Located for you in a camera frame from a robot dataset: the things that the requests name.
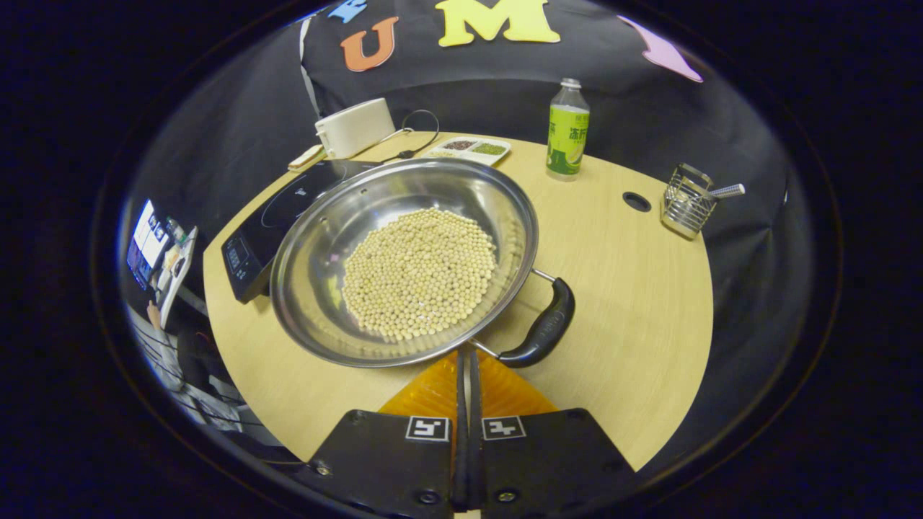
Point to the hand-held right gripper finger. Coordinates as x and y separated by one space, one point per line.
459 447
474 447

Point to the large heap of soybeans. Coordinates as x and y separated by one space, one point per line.
418 274

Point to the stainless steel pot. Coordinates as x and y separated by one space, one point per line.
324 288

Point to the black induction cooktop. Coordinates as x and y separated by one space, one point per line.
252 245

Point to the white divided plate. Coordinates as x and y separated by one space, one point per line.
497 157

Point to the heap of green mung beans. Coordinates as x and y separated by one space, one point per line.
489 149

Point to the heap of dark red beans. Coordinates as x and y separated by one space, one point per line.
459 145

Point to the green label drink bottle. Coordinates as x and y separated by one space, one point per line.
567 137

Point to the small pale green plate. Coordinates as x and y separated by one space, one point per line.
306 157

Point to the white toaster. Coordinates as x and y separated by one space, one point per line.
355 128

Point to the computer monitor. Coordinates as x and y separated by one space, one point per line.
148 241

